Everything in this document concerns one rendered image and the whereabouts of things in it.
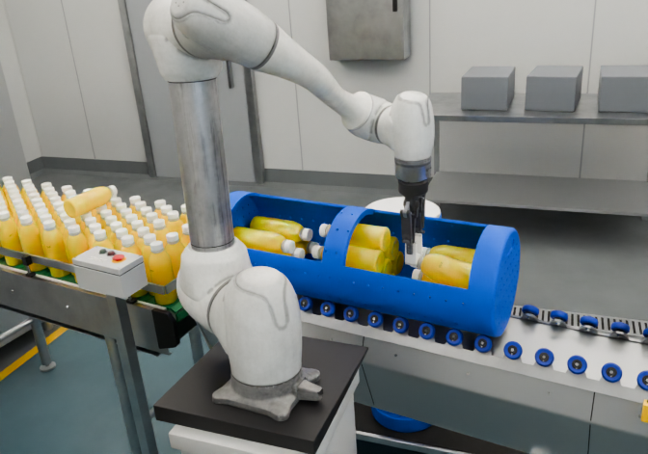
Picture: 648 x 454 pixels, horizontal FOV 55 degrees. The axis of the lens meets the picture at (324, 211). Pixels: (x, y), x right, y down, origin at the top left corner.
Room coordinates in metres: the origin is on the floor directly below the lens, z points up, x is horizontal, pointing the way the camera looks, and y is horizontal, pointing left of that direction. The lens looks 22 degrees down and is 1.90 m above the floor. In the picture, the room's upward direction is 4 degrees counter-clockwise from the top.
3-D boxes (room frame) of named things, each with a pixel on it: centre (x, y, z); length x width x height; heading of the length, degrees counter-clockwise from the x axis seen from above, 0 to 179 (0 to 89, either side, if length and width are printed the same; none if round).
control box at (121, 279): (1.73, 0.67, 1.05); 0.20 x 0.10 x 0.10; 60
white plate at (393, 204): (2.08, -0.28, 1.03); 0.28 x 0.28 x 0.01
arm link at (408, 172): (1.47, -0.23, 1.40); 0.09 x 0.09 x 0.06
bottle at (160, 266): (1.80, 0.53, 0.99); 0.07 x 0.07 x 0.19
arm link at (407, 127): (1.48, -0.22, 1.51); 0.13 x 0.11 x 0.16; 34
